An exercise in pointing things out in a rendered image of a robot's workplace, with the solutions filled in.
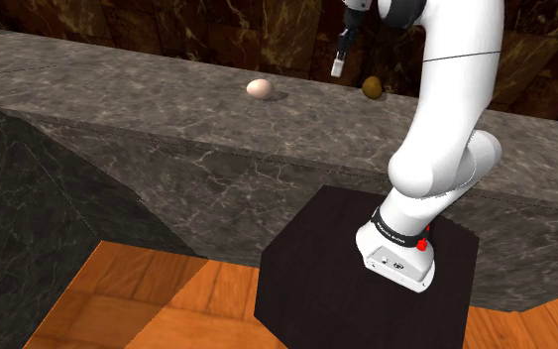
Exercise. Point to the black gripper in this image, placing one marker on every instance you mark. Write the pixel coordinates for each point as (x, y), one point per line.
(353, 19)

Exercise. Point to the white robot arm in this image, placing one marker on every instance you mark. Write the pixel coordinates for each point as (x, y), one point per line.
(452, 106)

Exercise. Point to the brown round potato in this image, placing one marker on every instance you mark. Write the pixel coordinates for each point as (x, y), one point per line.
(371, 88)

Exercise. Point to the pale egg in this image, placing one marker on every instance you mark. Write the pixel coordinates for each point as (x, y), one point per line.
(259, 89)

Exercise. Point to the dark robot stand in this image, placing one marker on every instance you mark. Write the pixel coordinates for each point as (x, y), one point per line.
(317, 270)

